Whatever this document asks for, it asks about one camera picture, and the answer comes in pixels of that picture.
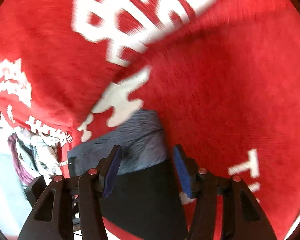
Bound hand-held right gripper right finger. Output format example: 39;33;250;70
172;144;278;240

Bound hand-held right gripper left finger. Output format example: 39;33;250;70
17;144;122;240

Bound red printed blanket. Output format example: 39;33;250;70
0;0;300;240

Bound maroon cloth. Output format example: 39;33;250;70
7;133;33;188

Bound black pants with floral trim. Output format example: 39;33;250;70
67;109;188;240

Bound white floral quilt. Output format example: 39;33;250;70
15;127;63;178

